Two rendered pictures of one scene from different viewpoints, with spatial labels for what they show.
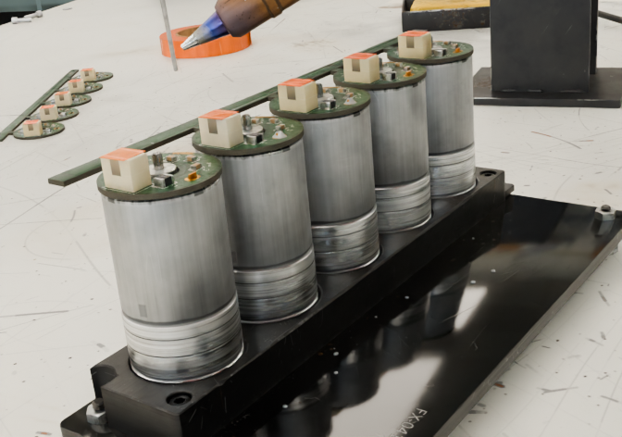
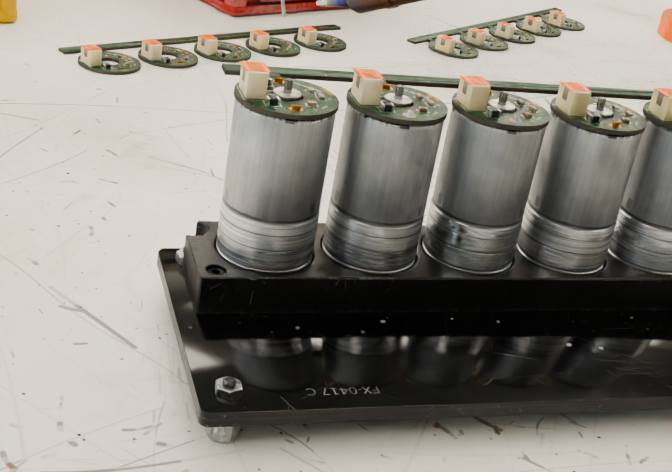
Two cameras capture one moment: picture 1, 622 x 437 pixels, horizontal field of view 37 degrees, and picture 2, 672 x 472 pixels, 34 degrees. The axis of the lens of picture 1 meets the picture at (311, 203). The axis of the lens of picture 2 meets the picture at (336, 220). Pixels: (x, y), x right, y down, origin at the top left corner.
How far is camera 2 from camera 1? 0.12 m
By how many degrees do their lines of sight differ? 30
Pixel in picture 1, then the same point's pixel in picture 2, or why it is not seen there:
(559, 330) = (613, 432)
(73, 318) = not seen: hidden behind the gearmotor
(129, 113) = (546, 70)
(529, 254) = (656, 357)
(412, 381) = (402, 371)
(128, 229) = (235, 124)
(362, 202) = (490, 214)
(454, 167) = (655, 242)
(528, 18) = not seen: outside the picture
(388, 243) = (519, 269)
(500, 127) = not seen: outside the picture
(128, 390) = (196, 246)
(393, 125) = (574, 165)
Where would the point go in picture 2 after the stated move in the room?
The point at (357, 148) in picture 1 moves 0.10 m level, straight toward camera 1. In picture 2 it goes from (502, 163) to (208, 277)
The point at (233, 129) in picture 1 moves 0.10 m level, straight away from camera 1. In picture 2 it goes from (370, 90) to (533, 26)
